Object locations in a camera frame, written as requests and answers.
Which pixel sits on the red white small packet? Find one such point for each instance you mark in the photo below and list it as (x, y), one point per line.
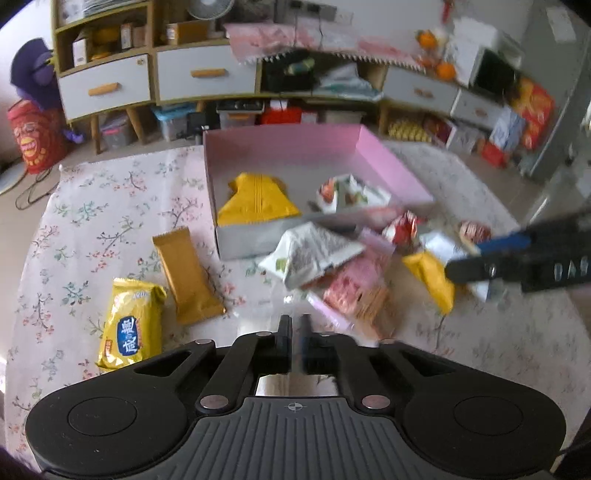
(401, 230)

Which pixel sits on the multicolour snack packet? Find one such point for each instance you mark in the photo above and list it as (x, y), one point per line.
(351, 194)

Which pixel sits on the red printed bag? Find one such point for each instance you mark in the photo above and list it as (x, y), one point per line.
(34, 138)

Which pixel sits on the small white desk fan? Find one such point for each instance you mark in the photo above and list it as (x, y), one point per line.
(210, 7)

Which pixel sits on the pink tasselled cloth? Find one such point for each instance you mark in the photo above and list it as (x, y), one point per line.
(323, 41)

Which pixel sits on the white microwave oven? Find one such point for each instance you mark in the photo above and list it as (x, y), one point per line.
(494, 64)

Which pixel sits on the white round floor base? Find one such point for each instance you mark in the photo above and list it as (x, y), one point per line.
(9, 180)

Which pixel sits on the pink clear cracker packet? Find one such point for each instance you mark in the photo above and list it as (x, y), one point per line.
(360, 290)

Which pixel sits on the wall power socket panel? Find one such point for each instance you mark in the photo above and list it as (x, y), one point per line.
(318, 9)

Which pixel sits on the golden brown snack packet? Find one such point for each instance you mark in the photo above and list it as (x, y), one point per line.
(187, 277)

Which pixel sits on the plain yellow snack packet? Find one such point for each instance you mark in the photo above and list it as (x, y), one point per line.
(431, 281)

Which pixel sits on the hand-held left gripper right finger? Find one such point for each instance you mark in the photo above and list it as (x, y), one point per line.
(305, 344)

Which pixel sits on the white cabinet drawer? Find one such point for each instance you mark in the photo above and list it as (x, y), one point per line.
(207, 74)
(478, 110)
(104, 87)
(420, 90)

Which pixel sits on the pink cardboard box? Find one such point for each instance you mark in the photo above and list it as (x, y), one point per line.
(286, 152)

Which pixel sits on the yellow blue-label cookie packet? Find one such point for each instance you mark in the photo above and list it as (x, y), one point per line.
(131, 323)

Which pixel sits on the small white carton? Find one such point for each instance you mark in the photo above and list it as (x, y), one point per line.
(79, 51)

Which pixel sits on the red orange cardboard box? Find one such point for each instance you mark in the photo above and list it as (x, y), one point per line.
(288, 115)

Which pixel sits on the small red snack packet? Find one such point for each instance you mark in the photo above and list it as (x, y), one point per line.
(473, 230)

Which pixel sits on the pile of plastic bags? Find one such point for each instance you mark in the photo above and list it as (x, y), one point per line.
(348, 85)

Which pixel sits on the black-lid clear plastic bin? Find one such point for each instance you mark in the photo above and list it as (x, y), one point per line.
(240, 115)

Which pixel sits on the red orange snack carton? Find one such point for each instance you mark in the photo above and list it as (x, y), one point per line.
(533, 110)

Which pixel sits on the small wooden box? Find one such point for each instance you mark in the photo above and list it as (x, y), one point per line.
(187, 32)

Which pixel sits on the blue white bag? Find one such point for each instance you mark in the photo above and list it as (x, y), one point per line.
(508, 131)

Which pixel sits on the floral tablecloth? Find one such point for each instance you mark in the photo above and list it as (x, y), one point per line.
(115, 217)

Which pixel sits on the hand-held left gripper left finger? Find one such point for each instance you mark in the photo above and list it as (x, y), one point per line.
(285, 341)

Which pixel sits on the yellow moulded tray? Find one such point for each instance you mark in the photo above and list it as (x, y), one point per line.
(408, 131)

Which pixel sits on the stack of papers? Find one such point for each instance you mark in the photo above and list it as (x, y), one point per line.
(111, 5)

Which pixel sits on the small clear plastic bin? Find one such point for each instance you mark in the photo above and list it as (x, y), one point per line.
(115, 131)

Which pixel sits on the yellow items on shelf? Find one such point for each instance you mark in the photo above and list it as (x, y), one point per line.
(105, 41)

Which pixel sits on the purple hat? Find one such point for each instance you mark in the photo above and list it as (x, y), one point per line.
(32, 69)

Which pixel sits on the yellow crimped snack packet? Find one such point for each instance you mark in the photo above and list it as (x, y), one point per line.
(258, 201)

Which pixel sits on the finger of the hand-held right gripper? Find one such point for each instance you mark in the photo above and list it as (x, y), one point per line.
(505, 242)
(485, 268)

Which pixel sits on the white snack packet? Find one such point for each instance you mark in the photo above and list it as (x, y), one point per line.
(438, 247)

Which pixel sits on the wooden sideboard cabinet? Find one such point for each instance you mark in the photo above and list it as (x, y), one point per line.
(153, 27)

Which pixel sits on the white printed snack bag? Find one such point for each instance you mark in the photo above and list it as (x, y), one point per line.
(304, 251)

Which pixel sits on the orange fruit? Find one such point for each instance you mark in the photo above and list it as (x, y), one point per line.
(427, 39)
(446, 71)

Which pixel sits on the grey refrigerator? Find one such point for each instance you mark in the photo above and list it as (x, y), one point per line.
(558, 92)

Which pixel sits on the blue-lid plastic bin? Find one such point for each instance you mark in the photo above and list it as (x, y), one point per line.
(173, 122)

